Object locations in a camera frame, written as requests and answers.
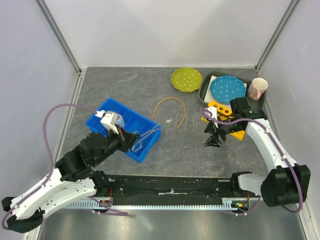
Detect metal crucible tongs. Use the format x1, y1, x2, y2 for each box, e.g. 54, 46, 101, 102
131, 124, 161, 153

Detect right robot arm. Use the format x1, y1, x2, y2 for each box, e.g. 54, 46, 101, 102
200, 97, 311, 214

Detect tan rubber tube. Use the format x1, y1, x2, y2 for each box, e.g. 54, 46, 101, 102
151, 96, 188, 129

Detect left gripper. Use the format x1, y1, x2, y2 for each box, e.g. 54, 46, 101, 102
93, 124, 141, 166

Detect blue plastic compartment bin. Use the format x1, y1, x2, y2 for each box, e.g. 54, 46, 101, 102
81, 98, 161, 163

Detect dark green tray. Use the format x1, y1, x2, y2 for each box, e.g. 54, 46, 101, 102
198, 71, 266, 109

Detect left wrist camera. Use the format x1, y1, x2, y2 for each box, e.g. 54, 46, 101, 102
95, 111, 119, 134

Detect green dotted plate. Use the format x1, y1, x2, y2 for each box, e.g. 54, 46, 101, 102
170, 67, 203, 93

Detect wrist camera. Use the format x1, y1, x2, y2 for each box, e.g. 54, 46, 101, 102
95, 111, 119, 134
205, 106, 218, 120

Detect squeeze bottle red cap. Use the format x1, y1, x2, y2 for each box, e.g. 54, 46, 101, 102
115, 113, 125, 128

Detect yellow test tube rack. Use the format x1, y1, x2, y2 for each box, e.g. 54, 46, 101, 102
207, 101, 246, 141

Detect pink mug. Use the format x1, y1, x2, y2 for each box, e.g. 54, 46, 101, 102
247, 77, 269, 101

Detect cable duct rail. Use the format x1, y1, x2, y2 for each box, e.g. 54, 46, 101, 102
64, 198, 243, 211

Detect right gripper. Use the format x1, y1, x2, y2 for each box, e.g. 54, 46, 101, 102
203, 116, 243, 149

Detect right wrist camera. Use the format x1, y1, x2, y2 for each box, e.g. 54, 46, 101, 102
205, 106, 218, 120

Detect blue dotted plate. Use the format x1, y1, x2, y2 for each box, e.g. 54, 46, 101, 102
209, 75, 247, 105

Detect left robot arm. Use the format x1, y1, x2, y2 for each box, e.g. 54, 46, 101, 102
1, 128, 140, 233

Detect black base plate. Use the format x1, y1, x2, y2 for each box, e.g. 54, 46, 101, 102
95, 174, 256, 205

